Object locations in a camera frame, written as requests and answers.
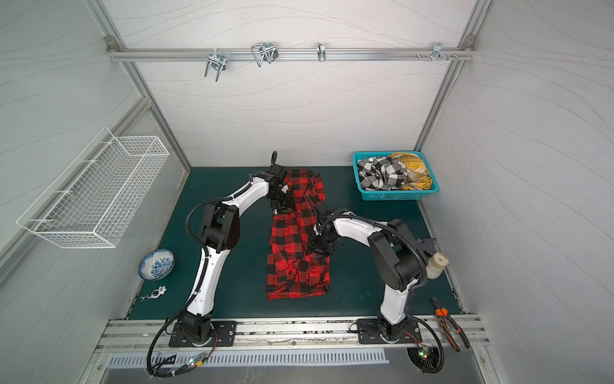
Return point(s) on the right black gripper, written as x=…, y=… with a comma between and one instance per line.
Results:
x=317, y=242

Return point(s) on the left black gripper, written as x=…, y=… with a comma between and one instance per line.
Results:
x=289, y=203

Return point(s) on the red black plaid shirt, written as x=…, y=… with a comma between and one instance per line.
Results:
x=293, y=271

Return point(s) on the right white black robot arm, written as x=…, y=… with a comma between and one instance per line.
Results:
x=399, y=257

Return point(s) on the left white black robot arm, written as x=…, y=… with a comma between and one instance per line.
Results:
x=215, y=226

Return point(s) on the teal plastic basket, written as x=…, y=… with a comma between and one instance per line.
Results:
x=391, y=195

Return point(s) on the black white plaid shirt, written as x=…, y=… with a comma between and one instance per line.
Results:
x=381, y=173

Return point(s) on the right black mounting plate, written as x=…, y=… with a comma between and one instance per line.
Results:
x=369, y=331

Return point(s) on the black mounting plate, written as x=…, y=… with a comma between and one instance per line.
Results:
x=369, y=331
x=225, y=333

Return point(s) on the yellow plaid shirt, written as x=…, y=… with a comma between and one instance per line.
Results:
x=417, y=176

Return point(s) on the beige cylinder object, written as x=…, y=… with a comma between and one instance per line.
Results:
x=436, y=266

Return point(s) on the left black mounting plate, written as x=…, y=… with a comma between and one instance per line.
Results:
x=225, y=333

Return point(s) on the blue white ceramic bowl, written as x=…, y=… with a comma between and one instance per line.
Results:
x=156, y=265

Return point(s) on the orange black pliers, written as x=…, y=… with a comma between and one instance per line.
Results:
x=449, y=326

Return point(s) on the metal U-bolt clamp middle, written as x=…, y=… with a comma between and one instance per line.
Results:
x=264, y=52

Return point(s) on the metal u-bolt clamp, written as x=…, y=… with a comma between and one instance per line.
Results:
x=264, y=52
x=216, y=64

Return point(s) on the metal U-bolt clamp left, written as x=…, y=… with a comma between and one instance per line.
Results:
x=216, y=64

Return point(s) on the small metal clamp piece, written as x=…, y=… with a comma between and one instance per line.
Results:
x=155, y=294

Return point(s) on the grey plastic bracket piece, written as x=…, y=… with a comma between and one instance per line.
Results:
x=428, y=247

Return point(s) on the small metal ring clamp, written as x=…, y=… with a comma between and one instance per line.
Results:
x=321, y=52

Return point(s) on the aluminium cross rail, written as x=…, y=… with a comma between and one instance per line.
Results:
x=285, y=55

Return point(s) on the white wire basket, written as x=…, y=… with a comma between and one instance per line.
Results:
x=92, y=202

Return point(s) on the white slotted cable duct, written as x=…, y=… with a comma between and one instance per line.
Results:
x=240, y=358

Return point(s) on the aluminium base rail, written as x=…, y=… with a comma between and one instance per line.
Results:
x=251, y=334

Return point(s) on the metal bracket with bolts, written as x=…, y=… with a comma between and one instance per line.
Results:
x=438, y=53

